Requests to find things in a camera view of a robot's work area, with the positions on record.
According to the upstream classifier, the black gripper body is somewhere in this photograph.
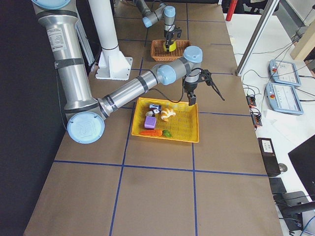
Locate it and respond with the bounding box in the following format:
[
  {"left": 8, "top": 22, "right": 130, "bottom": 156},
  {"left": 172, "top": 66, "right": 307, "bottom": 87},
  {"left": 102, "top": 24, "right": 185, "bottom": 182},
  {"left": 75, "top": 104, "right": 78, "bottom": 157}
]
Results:
[
  {"left": 164, "top": 30, "right": 174, "bottom": 41},
  {"left": 184, "top": 82, "right": 197, "bottom": 95}
]

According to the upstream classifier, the yellow tape roll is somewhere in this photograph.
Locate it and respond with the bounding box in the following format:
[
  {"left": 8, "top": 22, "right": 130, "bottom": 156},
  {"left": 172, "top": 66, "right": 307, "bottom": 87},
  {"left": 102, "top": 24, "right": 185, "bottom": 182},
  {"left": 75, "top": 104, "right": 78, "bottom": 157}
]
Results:
[{"left": 163, "top": 40, "right": 177, "bottom": 52}]

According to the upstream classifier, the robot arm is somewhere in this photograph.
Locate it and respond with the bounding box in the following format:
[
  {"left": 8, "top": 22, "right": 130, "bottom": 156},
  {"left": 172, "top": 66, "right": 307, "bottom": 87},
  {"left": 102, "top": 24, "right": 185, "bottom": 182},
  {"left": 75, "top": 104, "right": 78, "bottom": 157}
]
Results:
[
  {"left": 32, "top": 0, "right": 203, "bottom": 144},
  {"left": 132, "top": 0, "right": 182, "bottom": 52}
]

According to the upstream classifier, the brown wicker basket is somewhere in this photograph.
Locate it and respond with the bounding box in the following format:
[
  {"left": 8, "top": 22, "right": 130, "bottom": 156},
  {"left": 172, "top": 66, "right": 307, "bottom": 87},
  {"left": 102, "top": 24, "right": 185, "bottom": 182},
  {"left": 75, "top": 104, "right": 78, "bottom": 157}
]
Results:
[{"left": 150, "top": 39, "right": 192, "bottom": 62}]

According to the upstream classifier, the yellow plastic basket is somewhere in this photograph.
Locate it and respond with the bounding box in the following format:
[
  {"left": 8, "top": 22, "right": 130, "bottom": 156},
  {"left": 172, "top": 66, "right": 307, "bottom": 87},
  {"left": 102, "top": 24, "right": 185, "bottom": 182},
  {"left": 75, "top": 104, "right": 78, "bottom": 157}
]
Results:
[{"left": 130, "top": 96, "right": 199, "bottom": 143}]

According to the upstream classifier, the toy croissant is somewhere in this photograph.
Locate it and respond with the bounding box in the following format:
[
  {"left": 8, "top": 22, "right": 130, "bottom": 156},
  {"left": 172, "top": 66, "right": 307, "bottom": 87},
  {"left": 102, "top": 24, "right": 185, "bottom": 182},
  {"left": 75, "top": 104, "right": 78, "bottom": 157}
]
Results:
[{"left": 160, "top": 108, "right": 176, "bottom": 122}]

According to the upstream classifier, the small dark can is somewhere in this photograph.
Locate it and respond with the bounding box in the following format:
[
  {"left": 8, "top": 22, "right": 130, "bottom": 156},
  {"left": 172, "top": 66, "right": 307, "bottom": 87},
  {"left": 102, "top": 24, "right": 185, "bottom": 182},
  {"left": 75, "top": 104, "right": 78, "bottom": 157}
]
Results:
[{"left": 149, "top": 104, "right": 161, "bottom": 112}]

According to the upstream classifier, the panda figurine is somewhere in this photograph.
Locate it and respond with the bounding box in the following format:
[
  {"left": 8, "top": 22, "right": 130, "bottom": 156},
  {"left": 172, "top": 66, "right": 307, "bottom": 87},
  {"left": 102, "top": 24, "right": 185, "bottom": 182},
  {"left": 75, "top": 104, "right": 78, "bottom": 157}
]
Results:
[{"left": 145, "top": 109, "right": 160, "bottom": 117}]

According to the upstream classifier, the toy carrot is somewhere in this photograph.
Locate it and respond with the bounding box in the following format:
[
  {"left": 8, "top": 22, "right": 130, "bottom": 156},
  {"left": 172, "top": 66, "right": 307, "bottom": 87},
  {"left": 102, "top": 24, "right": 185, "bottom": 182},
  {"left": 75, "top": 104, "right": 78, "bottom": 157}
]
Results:
[{"left": 139, "top": 129, "right": 172, "bottom": 138}]

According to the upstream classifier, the purple foam block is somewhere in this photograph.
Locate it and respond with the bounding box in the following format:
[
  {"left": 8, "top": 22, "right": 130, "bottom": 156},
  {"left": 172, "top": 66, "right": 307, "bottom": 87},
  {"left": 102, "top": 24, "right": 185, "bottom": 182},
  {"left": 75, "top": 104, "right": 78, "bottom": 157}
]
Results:
[{"left": 144, "top": 116, "right": 157, "bottom": 129}]

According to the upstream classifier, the white pillar with base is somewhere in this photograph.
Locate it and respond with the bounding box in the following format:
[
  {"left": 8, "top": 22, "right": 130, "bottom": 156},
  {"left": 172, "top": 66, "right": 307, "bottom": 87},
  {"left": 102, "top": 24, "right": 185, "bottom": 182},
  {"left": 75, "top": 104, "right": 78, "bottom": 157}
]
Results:
[{"left": 89, "top": 0, "right": 133, "bottom": 81}]

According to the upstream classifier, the lower teach pendant tablet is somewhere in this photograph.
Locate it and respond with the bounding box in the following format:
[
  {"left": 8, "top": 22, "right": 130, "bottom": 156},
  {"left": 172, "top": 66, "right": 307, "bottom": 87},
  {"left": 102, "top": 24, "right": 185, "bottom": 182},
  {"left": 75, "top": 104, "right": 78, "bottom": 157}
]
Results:
[{"left": 265, "top": 83, "right": 304, "bottom": 116}]

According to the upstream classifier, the teach pendant tablet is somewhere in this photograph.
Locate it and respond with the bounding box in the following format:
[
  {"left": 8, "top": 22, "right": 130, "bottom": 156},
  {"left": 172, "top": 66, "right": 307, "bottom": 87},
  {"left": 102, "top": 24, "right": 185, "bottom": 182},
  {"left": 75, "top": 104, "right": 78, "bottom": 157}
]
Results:
[
  {"left": 269, "top": 59, "right": 301, "bottom": 87},
  {"left": 265, "top": 83, "right": 304, "bottom": 116}
]

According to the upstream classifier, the upper teach pendant tablet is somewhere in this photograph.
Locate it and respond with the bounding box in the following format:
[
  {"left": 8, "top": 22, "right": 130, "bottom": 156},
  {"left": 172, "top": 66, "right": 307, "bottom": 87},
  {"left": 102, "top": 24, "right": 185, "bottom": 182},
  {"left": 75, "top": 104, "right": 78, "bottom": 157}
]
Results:
[{"left": 269, "top": 59, "right": 301, "bottom": 87}]

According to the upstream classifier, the black box on desk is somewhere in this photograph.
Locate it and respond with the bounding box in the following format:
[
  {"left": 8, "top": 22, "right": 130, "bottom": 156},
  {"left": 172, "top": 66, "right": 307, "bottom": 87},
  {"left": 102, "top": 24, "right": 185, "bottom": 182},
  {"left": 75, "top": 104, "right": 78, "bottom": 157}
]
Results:
[{"left": 257, "top": 138, "right": 281, "bottom": 177}]

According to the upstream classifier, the black computer monitor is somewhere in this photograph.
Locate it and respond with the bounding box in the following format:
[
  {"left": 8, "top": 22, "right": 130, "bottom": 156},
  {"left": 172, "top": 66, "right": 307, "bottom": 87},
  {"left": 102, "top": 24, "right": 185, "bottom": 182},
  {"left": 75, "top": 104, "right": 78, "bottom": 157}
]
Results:
[{"left": 288, "top": 137, "right": 315, "bottom": 195}]

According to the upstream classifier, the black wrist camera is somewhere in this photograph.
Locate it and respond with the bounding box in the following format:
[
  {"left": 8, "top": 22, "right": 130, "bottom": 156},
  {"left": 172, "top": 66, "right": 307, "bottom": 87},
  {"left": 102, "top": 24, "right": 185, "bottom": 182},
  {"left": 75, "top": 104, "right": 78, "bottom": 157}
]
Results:
[{"left": 198, "top": 69, "right": 213, "bottom": 86}]

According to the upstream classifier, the aluminium frame post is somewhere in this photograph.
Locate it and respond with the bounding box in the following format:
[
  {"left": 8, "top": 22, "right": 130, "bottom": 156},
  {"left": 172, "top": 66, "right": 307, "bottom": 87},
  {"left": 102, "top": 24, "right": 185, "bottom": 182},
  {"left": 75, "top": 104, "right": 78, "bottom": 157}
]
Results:
[{"left": 235, "top": 0, "right": 280, "bottom": 77}]

